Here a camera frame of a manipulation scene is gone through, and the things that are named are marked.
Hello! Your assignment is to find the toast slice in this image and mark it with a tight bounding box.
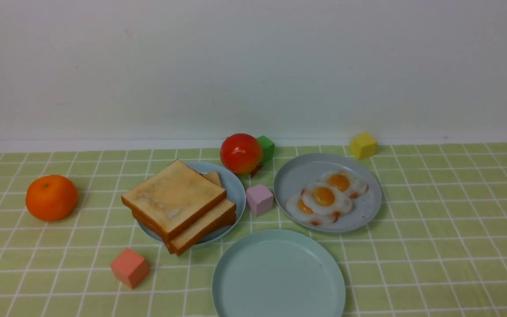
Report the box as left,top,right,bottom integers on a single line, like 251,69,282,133
132,171,237,242
121,160,227,241
164,212,237,256

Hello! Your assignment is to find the red tomato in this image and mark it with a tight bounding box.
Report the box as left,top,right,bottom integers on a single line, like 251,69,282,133
220,133,263,178

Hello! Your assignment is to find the green cube block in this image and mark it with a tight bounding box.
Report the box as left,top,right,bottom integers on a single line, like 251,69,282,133
257,135,275,164

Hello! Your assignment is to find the blue plate with bread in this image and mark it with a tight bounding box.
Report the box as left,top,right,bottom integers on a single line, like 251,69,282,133
138,162,246,247

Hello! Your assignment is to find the pink cube block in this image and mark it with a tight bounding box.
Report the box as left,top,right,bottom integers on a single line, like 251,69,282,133
246,183,274,217

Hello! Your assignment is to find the grey plate with eggs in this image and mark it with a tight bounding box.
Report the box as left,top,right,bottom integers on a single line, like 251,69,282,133
273,153,382,233

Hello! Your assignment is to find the yellow cube block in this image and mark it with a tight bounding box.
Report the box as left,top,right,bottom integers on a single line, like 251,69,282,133
349,133,378,160

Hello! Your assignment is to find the light teal empty plate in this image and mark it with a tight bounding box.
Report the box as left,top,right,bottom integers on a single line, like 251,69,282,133
212,229,346,317

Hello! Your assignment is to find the salmon red cube block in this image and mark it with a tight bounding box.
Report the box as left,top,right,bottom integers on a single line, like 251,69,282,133
110,247,150,289

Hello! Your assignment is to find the orange mandarin fruit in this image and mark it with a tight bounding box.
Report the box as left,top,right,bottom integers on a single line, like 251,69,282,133
26,174,79,221

